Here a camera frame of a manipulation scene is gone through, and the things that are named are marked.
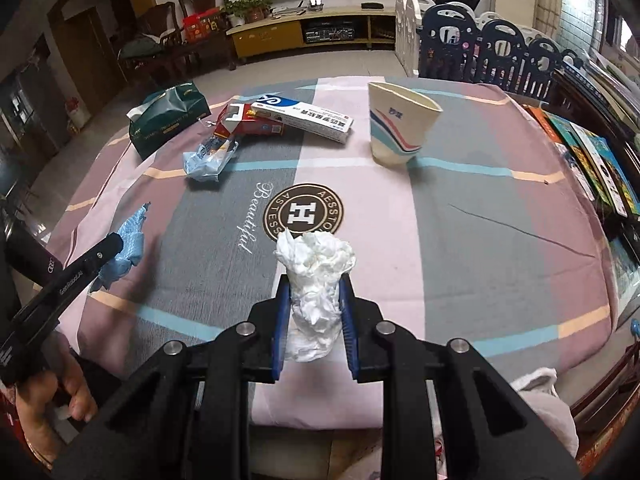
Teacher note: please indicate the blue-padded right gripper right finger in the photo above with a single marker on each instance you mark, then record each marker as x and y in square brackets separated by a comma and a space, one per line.
[489, 431]

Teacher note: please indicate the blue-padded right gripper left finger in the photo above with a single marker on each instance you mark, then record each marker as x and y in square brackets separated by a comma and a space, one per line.
[185, 414]

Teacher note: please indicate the blue face mask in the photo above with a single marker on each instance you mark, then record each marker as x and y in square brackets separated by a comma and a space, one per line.
[131, 233]

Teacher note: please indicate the white tissue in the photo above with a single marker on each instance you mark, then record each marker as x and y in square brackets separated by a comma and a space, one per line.
[314, 263]

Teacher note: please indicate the clear blue plastic wrapper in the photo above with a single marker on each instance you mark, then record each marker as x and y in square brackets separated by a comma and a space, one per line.
[207, 163]

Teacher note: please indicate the red cigarette box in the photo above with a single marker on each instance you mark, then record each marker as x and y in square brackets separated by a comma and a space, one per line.
[239, 119]

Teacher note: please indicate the white blue medicine box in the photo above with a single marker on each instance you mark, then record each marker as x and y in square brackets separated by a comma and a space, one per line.
[304, 116]

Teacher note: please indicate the paper cup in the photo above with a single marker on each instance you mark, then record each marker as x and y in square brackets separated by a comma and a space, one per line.
[400, 119]

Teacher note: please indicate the person's left hand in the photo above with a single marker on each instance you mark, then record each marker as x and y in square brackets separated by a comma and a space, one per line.
[37, 409]

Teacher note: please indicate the black thermos bottle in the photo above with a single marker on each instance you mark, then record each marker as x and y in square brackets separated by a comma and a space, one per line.
[25, 254]

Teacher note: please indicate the green tissue box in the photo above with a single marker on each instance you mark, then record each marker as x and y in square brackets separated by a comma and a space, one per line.
[163, 115]

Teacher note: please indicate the colourful picture book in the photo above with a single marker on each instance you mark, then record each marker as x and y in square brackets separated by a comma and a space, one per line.
[592, 162]

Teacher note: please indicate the wooden armchair left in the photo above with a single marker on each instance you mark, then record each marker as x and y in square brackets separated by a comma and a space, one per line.
[151, 54]

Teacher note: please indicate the wooden armchair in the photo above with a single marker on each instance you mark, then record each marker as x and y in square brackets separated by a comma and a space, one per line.
[221, 42]
[151, 54]

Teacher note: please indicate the dark wooden side table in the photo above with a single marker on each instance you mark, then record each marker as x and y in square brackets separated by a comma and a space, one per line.
[599, 368]

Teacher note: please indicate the red gift box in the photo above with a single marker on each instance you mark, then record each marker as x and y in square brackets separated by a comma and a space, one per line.
[199, 26]

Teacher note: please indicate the wooden armchair right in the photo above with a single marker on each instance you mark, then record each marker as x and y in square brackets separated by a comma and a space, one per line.
[221, 42]

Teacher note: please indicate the stack of books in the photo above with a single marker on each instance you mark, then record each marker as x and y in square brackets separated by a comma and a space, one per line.
[608, 85]

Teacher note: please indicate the white and navy playpen fence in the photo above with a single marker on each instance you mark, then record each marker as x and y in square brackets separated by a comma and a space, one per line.
[448, 41]

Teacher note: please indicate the potted green plant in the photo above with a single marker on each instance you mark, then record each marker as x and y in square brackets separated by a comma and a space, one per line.
[250, 11]

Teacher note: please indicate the wooden TV cabinet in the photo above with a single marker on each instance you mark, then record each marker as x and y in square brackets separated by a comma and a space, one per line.
[326, 29]

